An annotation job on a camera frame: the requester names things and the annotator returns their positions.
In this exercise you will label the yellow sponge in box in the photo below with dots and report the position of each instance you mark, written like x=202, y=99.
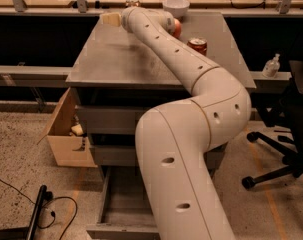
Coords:
x=77, y=130

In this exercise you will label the red apple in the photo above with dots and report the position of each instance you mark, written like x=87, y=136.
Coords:
x=177, y=28

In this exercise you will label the clear sanitizer bottle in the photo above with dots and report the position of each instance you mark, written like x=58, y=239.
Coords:
x=271, y=67

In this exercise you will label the open bottom grey drawer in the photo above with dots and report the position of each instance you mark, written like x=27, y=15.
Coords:
x=125, y=212

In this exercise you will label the cardboard box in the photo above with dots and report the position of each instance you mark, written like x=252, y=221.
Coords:
x=68, y=150

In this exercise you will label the red cola can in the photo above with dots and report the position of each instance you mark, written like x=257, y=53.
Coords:
x=198, y=44

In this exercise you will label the black office chair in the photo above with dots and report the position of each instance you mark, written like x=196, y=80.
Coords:
x=287, y=112

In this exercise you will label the grey drawer cabinet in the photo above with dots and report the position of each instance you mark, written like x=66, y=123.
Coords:
x=112, y=56

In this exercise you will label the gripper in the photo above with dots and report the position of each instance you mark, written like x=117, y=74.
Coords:
x=111, y=19

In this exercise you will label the black floor stand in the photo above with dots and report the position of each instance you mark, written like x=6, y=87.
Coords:
x=28, y=233

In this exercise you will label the white bowl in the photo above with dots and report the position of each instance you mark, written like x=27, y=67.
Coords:
x=178, y=8

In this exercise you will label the top grey drawer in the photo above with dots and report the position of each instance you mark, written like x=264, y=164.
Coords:
x=109, y=120

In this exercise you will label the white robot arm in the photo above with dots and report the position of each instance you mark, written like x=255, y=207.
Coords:
x=172, y=139

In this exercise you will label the gold orange soda can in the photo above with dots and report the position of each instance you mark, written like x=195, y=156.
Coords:
x=132, y=3

